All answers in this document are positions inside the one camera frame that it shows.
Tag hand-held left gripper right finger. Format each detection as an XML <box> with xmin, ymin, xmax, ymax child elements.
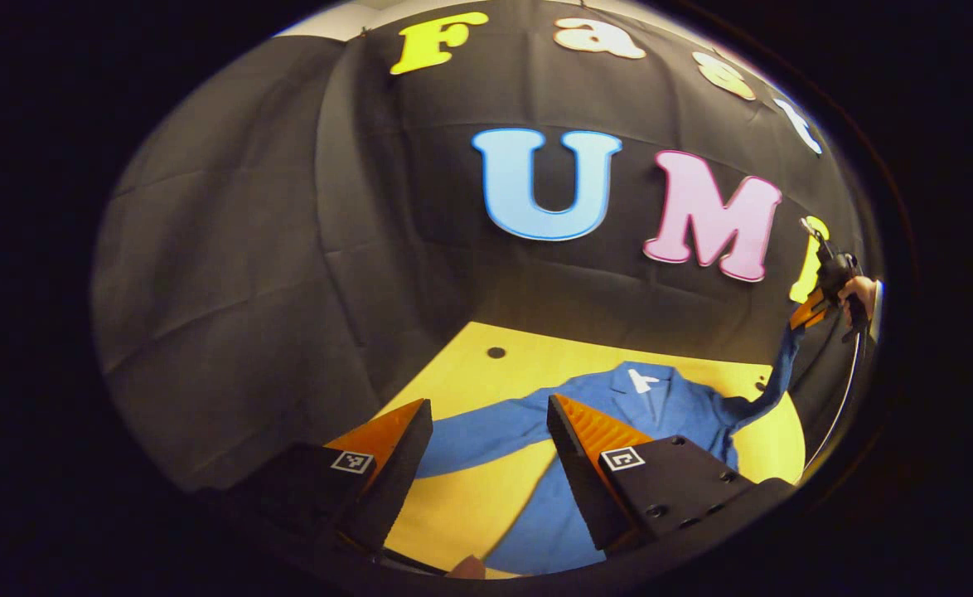
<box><xmin>546</xmin><ymin>394</ymin><xmax>798</xmax><ymax>552</ymax></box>

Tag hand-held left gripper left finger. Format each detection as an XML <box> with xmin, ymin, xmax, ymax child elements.
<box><xmin>221</xmin><ymin>398</ymin><xmax>435</xmax><ymax>556</ymax></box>

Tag blue corduroy shirt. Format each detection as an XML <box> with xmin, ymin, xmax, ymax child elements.
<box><xmin>416</xmin><ymin>319</ymin><xmax>811</xmax><ymax>577</ymax></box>

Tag thin grey gripper cable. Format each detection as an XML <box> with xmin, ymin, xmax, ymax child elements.
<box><xmin>801</xmin><ymin>332</ymin><xmax>864</xmax><ymax>478</ymax></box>

